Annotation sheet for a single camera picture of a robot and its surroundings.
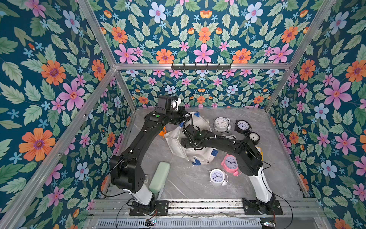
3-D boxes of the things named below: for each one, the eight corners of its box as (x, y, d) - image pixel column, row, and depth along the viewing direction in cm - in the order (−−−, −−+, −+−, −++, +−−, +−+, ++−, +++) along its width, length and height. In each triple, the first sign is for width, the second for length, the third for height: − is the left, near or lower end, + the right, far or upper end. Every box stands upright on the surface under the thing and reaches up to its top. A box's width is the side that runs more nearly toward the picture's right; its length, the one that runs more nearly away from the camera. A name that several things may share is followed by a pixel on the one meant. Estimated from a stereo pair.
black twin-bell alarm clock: (235, 133, 105) (236, 131, 103) (232, 122, 113) (233, 119, 110) (252, 133, 105) (253, 131, 103) (248, 122, 113) (249, 119, 110)
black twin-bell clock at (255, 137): (249, 145, 100) (251, 142, 97) (246, 135, 105) (248, 132, 102) (259, 145, 100) (261, 141, 97) (256, 135, 105) (258, 132, 102)
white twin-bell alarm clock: (214, 132, 105) (214, 129, 102) (213, 119, 113) (213, 117, 110) (230, 132, 105) (231, 129, 102) (228, 119, 113) (229, 117, 110)
